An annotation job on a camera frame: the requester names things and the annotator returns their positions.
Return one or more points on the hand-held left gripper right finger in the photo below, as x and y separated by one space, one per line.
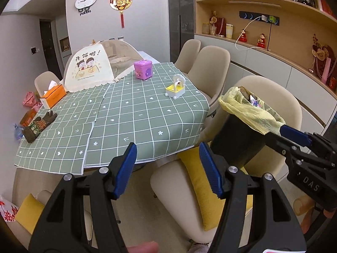
210 171

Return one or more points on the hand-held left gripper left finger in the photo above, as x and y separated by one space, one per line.
126 168

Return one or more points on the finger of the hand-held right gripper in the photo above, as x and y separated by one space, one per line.
292 133
279 142

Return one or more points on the black trash bin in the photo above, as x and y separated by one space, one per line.
237 142

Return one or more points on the yellow plastic bin bag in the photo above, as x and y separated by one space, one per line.
252 113

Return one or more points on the pile of snack wrappers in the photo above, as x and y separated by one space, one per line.
254 101

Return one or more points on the person's right hand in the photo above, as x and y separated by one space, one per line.
302 208

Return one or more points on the person's left hand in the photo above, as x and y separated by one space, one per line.
143 247

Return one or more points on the yellow seat cushion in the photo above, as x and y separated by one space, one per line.
202 189
29 210

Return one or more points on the beige chair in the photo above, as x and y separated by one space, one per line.
46 80
276 102
210 66
188 54
26 181

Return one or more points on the green checked tablecloth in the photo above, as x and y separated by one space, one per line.
147 116
60 142

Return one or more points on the crumpled brown paper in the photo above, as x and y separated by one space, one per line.
244 89

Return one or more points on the pink box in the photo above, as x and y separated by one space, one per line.
327 69

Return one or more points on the grey sideboard cabinet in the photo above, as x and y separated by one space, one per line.
263 66

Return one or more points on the large flower bouquet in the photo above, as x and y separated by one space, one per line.
321 58

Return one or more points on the white yellow plastic holder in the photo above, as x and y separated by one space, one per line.
175 88

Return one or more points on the brown knitted glove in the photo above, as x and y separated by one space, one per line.
39 126

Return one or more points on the red gold figurine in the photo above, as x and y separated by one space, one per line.
243 35
261 40

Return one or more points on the purple plastic box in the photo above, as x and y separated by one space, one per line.
143 69

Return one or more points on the orange tissue box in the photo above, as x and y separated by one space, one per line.
52 96

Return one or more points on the cartoon printed mesh food cover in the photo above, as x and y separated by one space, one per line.
84 68

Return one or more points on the small orange box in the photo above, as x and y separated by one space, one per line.
27 117

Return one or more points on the blue cellophane wrapper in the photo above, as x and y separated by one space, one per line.
18 131

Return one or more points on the green plug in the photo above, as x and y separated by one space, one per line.
273 19

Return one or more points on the white charger plug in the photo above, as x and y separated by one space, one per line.
263 18

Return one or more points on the pink paper bag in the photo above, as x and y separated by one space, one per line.
30 98

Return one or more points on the yellow lidded cup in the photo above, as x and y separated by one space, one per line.
229 30

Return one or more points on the red white paper cutting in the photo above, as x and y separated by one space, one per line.
8 212

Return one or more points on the red gift bag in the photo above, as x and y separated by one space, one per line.
221 26

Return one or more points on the red book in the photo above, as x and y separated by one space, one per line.
325 5

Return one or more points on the glass storage jar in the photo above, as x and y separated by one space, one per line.
206 28

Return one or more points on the small flower bouquet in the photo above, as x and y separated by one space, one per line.
213 19

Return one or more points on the framed picture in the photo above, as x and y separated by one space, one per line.
64 44

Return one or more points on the dark door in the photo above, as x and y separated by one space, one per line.
48 44

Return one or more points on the dark grey tall cabinet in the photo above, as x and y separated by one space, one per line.
181 18

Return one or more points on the red gold hanging ornament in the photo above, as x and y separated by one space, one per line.
121 0

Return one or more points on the wooden wall shelf unit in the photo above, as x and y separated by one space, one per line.
289 31

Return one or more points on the black wall power strip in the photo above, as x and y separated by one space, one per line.
252 15

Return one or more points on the panda wall clock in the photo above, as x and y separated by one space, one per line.
86 0

